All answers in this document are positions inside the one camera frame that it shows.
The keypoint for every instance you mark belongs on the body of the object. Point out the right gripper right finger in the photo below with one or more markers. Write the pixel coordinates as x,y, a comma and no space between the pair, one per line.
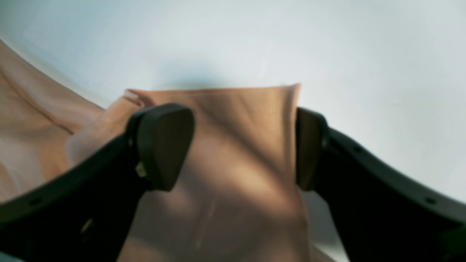
380,214

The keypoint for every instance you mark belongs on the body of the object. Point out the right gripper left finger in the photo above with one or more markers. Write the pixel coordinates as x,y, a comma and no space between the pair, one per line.
85,214

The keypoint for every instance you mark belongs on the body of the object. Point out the peach orange T-shirt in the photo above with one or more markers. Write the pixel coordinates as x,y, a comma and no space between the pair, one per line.
236,198

